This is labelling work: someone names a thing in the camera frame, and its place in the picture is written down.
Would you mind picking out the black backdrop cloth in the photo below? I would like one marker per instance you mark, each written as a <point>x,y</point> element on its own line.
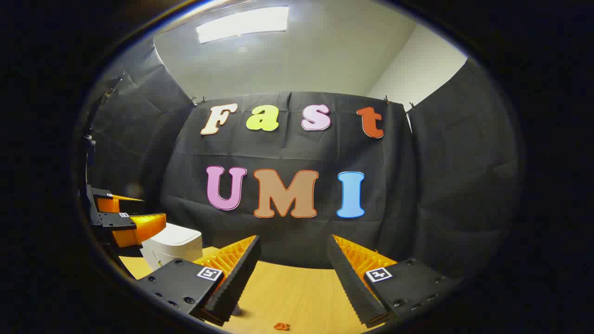
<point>394,185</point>

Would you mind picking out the wooden desktop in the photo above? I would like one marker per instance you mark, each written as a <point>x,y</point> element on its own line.
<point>297,297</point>

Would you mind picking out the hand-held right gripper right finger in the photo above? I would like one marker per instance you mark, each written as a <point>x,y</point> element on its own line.
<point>348,283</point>

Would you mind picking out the white desktop garbage bin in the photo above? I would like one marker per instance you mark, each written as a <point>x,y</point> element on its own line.
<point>171,243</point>

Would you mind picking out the ceiling light panel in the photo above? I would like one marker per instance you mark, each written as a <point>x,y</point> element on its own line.
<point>241,23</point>

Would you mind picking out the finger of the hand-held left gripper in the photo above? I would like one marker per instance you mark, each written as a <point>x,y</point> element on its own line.
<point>139,229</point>
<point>109,204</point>

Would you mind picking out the orange paper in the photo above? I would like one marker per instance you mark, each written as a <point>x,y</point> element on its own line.
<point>281,326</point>

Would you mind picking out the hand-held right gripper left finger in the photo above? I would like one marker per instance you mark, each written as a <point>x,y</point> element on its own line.
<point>236,283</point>

